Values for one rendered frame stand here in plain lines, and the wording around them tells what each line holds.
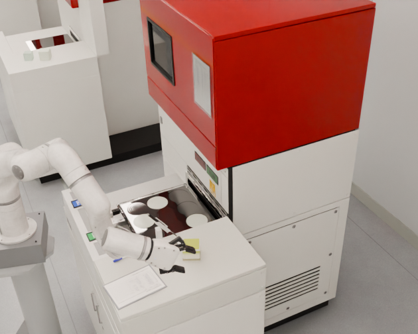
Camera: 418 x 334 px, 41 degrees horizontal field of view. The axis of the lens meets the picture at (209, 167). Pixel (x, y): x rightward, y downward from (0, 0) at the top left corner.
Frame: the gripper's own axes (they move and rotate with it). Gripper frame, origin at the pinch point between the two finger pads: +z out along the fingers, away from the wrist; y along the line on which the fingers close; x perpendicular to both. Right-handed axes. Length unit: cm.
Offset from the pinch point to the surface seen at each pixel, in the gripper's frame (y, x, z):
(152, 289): -22.5, 7.8, -3.5
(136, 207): -25, 69, -5
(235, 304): -21.5, 9.7, 33.3
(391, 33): 93, 151, 118
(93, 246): -32, 38, -24
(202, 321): -30.8, 5.8, 21.9
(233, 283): -10.7, 8.5, 26.8
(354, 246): -35, 118, 159
